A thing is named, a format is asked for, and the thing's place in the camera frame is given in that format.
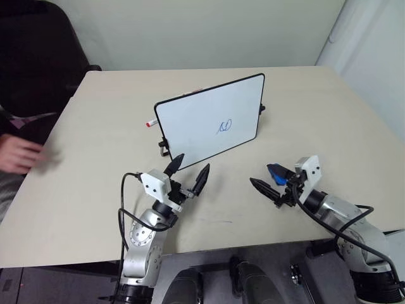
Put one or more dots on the black chair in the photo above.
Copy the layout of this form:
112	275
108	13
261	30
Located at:
34	54

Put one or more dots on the person's bare hand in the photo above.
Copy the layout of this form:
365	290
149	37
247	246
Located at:
17	155

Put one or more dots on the white marker with red print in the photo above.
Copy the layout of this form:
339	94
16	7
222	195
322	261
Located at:
193	92

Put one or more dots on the black-framed small whiteboard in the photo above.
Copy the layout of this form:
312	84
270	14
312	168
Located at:
209	120

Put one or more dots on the person in dark clothing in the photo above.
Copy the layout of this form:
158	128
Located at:
8	123

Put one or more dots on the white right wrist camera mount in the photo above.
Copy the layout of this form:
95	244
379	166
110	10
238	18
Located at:
309	175

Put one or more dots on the blue whiteboard eraser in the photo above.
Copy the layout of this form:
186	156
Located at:
276	174

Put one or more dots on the small black metal bracket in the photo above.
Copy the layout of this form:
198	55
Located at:
296	274

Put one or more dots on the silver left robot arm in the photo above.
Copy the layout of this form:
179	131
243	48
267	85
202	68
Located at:
144	240

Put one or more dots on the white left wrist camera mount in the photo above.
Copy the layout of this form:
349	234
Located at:
156	187

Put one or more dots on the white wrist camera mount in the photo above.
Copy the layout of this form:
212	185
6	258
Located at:
156	187
309	175

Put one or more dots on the red-capped white marker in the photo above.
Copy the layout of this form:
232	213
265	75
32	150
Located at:
151	123

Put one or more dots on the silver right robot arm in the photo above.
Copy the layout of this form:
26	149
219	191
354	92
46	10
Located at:
354	234

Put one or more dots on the dark rounded shape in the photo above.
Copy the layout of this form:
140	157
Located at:
253	282
186	286

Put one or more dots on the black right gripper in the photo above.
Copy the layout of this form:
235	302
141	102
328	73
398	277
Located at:
289	194

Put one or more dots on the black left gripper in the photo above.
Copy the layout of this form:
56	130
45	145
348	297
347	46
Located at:
178	191

